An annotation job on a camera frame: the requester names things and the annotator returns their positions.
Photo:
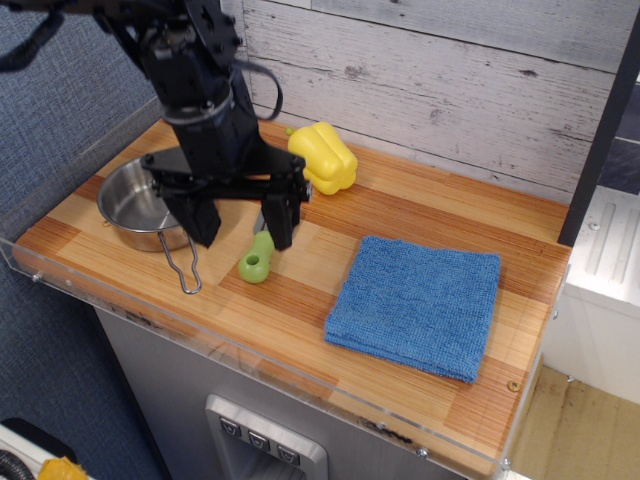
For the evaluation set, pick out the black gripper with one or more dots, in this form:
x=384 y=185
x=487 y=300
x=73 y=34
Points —
x=223 y=155

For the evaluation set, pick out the green handled grey spatula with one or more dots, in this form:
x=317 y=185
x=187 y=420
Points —
x=254 y=267

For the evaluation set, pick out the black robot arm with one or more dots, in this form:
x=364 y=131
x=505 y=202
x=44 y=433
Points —
x=187 y=50

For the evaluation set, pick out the stainless steel pot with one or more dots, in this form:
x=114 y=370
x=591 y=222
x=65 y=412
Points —
x=128 y=201

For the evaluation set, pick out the blue folded cloth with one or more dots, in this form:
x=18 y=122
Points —
x=429 y=309

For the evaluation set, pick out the yellow toy bell pepper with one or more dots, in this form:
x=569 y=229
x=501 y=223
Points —
x=330 y=164

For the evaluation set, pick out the grey toy fridge cabinet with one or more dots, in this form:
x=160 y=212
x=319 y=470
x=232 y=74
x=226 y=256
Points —
x=212 y=419

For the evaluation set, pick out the clear acrylic table guard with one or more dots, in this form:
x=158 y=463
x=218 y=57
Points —
x=278 y=326

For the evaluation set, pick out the white side cabinet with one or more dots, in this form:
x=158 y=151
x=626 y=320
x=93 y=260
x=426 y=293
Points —
x=593 y=335

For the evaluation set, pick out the black right upright post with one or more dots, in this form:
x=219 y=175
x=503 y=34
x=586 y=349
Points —
x=611 y=118

